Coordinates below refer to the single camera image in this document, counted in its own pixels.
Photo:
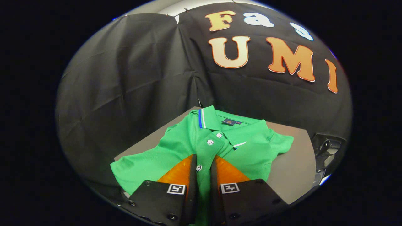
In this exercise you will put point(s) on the grey box stand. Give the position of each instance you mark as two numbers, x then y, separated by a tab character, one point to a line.
292	169

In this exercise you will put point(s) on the green polo shirt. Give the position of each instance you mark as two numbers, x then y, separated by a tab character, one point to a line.
182	141

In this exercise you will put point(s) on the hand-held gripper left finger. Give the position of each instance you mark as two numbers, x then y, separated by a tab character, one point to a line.
192	188

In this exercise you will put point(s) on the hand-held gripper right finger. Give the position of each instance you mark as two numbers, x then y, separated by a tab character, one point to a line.
215	188

